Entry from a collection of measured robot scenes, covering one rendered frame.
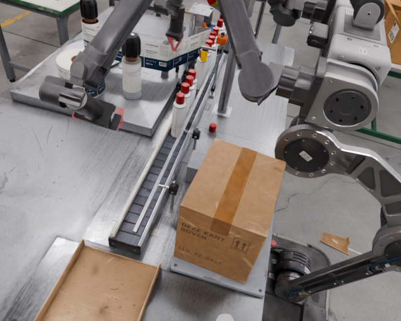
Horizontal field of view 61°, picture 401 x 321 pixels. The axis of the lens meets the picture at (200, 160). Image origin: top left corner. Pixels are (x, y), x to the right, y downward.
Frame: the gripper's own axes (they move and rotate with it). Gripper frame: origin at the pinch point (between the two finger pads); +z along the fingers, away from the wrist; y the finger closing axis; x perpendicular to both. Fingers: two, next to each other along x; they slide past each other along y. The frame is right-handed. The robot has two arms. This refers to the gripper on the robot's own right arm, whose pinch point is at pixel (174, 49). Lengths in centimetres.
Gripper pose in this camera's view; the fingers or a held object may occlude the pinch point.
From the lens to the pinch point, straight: 163.3
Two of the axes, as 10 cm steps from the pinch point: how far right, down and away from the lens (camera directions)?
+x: 9.6, 2.7, -0.7
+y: -2.4, 6.8, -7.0
